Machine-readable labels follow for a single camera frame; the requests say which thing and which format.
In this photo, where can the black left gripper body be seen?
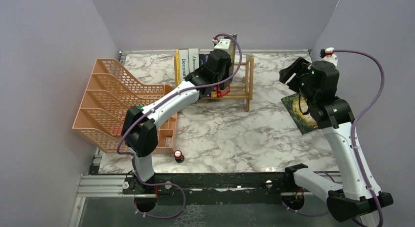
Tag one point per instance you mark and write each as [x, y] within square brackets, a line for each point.
[225, 74]

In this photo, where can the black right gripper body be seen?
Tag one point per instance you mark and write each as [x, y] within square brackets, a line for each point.
[305, 88]

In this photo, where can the black Moon and Sixpence book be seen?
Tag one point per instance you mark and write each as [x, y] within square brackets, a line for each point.
[232, 56]

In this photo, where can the Afternoon tea coffee cover book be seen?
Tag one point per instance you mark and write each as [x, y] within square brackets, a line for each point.
[193, 55]

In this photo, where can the red 13-Storey Treehouse book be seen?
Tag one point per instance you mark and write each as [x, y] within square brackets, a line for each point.
[222, 92]

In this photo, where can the green Alice Wonderland book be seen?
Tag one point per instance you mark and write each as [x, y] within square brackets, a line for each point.
[297, 107]

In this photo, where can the white Furniture Decorate book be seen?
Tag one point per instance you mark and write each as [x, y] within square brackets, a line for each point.
[183, 64]

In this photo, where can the floral Little Women book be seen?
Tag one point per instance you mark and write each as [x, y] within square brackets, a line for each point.
[202, 59]

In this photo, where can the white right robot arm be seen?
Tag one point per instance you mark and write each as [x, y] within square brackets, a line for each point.
[358, 194]

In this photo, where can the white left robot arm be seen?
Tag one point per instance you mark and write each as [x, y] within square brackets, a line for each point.
[140, 126]

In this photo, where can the thin yellow book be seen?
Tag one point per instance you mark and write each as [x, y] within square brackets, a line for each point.
[177, 68]

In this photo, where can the wooden book rack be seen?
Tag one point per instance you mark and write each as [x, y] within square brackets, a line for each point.
[244, 91]

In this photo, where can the red capped small bottle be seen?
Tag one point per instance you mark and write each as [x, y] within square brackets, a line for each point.
[179, 157]

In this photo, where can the orange plastic file organizer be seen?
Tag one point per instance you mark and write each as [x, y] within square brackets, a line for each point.
[110, 92]

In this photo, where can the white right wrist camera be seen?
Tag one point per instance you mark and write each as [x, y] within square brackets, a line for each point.
[329, 55]

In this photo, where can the black metal base rail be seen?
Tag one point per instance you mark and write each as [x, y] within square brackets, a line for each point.
[213, 188]

